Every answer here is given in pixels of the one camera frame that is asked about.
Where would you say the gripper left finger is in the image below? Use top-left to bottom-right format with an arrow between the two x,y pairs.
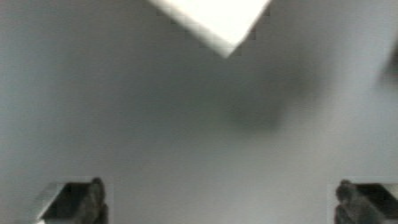
37,178 -> 108,224

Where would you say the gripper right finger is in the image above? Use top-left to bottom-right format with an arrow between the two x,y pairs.
333,180 -> 398,224

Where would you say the white square tabletop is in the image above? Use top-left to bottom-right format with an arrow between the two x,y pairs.
0,0 -> 398,224

